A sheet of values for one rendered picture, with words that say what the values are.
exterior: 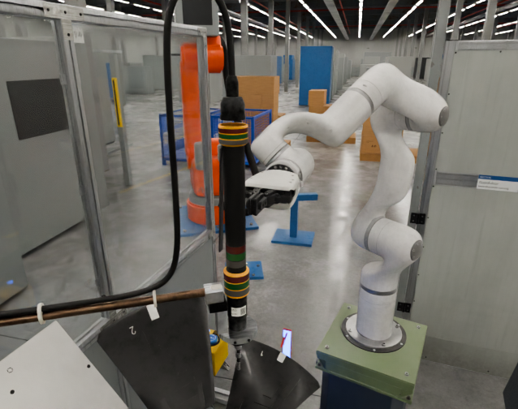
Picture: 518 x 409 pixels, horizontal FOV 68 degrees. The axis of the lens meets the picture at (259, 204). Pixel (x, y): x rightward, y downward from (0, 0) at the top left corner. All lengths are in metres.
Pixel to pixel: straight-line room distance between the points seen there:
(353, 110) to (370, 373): 0.80
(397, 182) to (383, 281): 0.32
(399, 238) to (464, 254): 1.40
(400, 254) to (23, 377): 0.97
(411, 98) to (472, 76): 1.22
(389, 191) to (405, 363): 0.54
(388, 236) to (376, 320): 0.31
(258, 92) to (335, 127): 7.65
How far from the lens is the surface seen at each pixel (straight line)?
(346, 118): 0.97
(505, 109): 2.37
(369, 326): 1.40
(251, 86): 8.64
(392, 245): 1.21
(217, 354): 1.27
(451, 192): 2.43
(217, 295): 0.65
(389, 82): 1.07
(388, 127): 1.22
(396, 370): 1.35
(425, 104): 1.14
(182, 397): 0.82
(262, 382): 0.99
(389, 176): 1.20
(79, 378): 0.98
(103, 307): 0.66
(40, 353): 0.96
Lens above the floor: 1.90
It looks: 21 degrees down
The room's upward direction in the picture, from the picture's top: straight up
